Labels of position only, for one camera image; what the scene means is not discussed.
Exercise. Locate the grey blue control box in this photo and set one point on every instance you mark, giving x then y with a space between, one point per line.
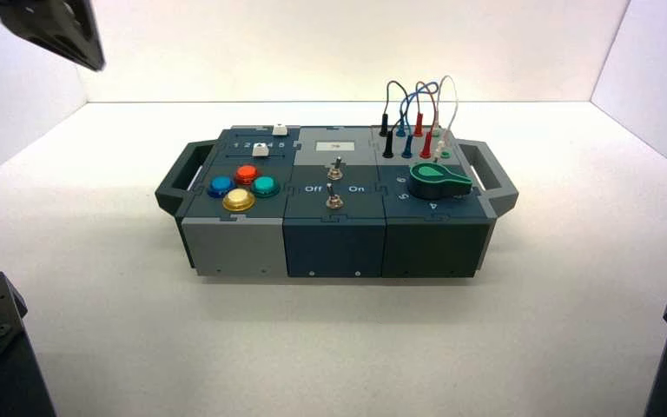
333 242

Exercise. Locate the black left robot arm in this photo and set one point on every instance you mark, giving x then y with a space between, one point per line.
51 29

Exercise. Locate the green round push button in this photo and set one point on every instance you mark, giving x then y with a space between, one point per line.
265 186

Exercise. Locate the white slider knob blue triangle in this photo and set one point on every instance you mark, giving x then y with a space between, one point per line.
260 151

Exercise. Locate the red round push button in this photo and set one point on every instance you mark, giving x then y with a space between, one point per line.
246 173

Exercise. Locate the plain white slider knob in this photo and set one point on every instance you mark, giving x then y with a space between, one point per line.
280 130

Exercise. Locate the yellow round push button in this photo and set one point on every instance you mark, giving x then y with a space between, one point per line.
238 199

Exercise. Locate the green rotary knob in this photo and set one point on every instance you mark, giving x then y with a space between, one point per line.
434 181

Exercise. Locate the blue round push button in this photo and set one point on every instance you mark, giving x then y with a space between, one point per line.
221 185

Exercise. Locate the metal toggle switch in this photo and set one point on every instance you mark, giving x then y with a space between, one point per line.
336 171
333 201

